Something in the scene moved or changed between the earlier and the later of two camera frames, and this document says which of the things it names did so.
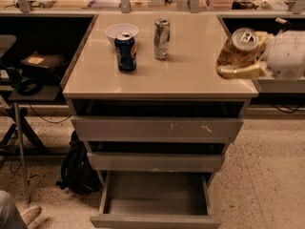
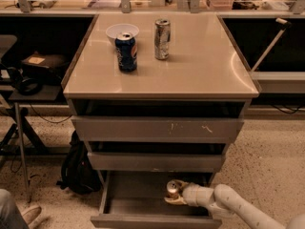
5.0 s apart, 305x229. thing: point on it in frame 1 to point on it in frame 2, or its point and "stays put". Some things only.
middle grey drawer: x=155 y=161 stays put
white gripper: x=287 y=55 to x=191 y=194
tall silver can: x=161 y=37 stays put
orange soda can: x=240 y=49 to x=172 y=188
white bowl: x=116 y=29 stays put
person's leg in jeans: x=10 y=217 stays put
